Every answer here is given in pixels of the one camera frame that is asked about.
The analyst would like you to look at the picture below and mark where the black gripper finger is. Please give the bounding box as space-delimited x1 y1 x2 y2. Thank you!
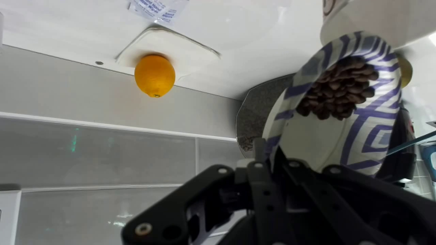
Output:
254 137 272 168

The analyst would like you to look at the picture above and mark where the blue white patterned paper bowl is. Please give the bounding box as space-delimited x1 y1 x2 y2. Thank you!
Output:
263 31 401 176

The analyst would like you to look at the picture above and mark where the patterned paper coffee cup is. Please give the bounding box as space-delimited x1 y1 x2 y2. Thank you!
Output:
321 0 436 47

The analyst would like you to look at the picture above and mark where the white napkin under orange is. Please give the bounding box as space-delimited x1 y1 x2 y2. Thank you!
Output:
116 25 220 72

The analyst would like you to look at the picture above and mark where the orange fruit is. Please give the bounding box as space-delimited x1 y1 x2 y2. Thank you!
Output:
134 53 176 98

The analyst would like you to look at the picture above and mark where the green pear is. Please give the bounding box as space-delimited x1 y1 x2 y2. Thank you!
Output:
397 53 413 88

